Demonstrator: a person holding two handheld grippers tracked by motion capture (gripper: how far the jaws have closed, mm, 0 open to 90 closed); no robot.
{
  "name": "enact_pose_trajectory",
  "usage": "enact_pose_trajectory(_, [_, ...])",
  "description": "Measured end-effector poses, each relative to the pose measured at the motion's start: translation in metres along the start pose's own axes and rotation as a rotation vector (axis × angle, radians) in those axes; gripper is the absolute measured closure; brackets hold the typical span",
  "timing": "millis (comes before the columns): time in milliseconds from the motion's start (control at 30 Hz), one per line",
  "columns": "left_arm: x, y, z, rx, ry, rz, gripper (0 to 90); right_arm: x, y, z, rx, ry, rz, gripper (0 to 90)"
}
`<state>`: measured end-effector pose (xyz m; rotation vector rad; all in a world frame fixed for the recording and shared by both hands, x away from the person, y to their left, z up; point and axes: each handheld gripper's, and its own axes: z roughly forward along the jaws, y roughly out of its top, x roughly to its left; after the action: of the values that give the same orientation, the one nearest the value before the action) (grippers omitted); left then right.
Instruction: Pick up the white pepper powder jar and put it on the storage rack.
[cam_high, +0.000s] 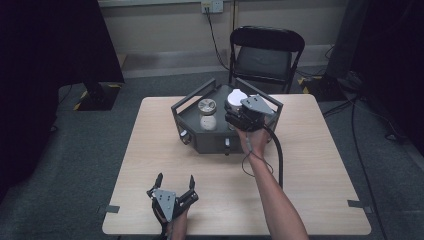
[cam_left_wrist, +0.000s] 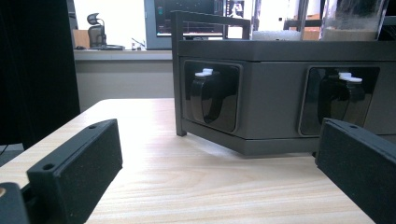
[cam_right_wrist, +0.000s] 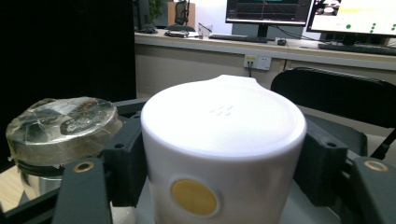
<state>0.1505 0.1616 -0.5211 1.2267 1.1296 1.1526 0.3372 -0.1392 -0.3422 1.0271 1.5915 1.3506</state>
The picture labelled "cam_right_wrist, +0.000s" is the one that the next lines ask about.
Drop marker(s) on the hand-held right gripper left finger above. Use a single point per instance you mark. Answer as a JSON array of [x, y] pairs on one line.
[[126, 161]]

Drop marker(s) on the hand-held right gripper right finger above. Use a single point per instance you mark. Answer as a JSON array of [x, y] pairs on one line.
[[320, 168]]

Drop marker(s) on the white jug with yellow dot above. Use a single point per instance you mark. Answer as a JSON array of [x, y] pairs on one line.
[[222, 149]]

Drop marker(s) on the tape-wrapped metal jar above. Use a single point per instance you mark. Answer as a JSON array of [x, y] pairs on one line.
[[62, 130]]

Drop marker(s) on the black folding chair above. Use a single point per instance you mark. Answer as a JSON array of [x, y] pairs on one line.
[[336, 93]]

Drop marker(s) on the long beige counter desk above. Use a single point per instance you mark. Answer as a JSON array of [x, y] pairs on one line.
[[311, 53]]

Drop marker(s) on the black keyboard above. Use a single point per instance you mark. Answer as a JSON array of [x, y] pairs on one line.
[[238, 38], [361, 48]]

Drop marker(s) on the black curtain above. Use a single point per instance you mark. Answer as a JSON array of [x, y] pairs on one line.
[[62, 49]]

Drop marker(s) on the black computer mouse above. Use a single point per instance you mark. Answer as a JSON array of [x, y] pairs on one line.
[[281, 41]]

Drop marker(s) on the small clear plastic holder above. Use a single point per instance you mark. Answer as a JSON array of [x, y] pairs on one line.
[[205, 30]]

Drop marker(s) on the green potted plant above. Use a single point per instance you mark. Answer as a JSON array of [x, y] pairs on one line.
[[156, 9]]

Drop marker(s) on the white-screen computer monitor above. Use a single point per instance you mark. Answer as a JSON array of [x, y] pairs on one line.
[[358, 15]]

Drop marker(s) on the black office chair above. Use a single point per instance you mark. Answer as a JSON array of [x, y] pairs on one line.
[[182, 14]]

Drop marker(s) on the dark-screen computer monitor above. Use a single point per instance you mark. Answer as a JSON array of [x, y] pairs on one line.
[[267, 12]]

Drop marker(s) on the white wall socket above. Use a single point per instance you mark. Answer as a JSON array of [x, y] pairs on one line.
[[257, 62]]

